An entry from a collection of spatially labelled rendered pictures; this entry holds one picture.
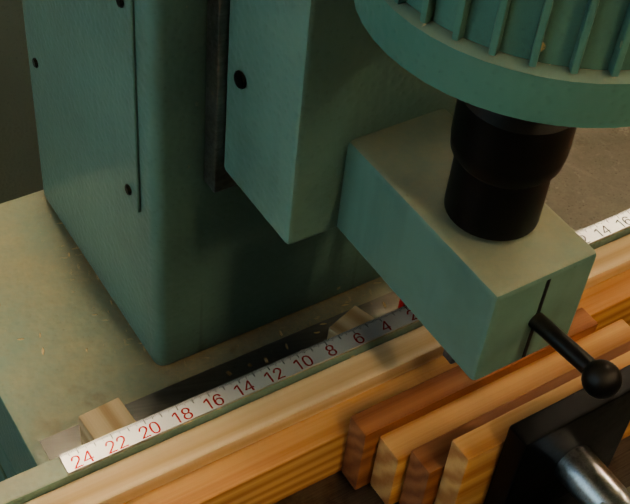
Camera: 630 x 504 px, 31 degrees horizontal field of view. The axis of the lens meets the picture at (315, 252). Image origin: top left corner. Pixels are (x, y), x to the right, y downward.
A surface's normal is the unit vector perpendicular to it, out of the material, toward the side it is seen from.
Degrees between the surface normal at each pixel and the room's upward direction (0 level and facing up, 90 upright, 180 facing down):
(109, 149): 90
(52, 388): 0
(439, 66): 90
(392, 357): 0
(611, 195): 0
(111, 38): 90
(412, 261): 90
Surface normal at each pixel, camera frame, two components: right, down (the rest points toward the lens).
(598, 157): 0.08, -0.70
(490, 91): -0.40, 0.62
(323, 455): 0.53, 0.63
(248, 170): -0.84, 0.33
